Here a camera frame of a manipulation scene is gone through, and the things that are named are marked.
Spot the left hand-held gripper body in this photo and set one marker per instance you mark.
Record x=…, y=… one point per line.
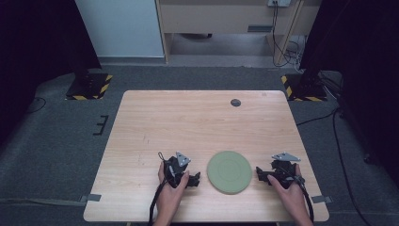
x=175, y=164

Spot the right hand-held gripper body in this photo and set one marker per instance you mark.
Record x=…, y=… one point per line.
x=284, y=172

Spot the person's right hand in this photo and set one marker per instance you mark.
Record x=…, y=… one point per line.
x=293, y=197

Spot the person's left hand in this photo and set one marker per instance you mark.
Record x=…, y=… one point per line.
x=169, y=197

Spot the grey tape piece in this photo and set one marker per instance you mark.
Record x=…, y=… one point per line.
x=92, y=197
x=321, y=199

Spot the grey round table grommet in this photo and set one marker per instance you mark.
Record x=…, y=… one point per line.
x=235, y=102

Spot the black yellow-striped stand base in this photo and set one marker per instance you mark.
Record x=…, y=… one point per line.
x=306, y=91
x=89, y=88

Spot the black curtain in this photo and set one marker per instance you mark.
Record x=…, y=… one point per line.
x=360, y=62
x=37, y=47

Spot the grey power socket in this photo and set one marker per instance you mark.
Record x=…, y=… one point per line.
x=279, y=2

